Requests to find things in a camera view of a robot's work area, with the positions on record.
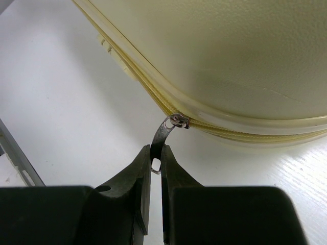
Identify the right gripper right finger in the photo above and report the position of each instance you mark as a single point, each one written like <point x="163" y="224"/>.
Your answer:
<point x="195" y="214"/>

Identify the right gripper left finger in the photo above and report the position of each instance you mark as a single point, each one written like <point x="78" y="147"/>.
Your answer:
<point x="116" y="212"/>

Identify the silver zipper pull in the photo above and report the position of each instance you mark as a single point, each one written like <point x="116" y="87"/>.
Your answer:
<point x="172" y="121"/>

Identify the yellow hard-shell suitcase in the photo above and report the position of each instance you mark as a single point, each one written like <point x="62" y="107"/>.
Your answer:
<point x="247" y="71"/>

